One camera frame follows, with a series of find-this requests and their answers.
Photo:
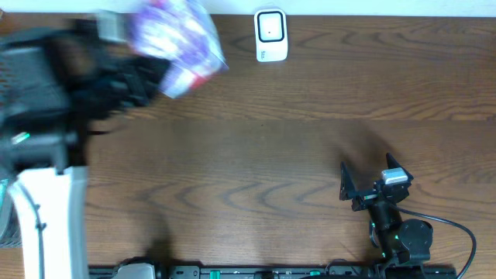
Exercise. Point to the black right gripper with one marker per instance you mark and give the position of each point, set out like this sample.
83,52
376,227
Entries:
348,191

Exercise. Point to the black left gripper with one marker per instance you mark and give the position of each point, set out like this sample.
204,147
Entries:
136,83

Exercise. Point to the purple snack packet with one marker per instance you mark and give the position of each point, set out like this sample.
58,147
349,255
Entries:
182,32

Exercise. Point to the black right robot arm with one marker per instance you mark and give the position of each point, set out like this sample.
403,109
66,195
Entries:
403,242

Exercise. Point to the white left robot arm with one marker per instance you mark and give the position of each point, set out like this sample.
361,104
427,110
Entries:
49,206

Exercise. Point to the white barcode scanner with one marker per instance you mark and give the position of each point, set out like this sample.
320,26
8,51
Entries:
271,34

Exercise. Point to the black mesh plastic basket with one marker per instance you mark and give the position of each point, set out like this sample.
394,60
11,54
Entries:
38,124

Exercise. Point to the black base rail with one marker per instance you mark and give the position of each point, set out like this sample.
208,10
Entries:
341,270

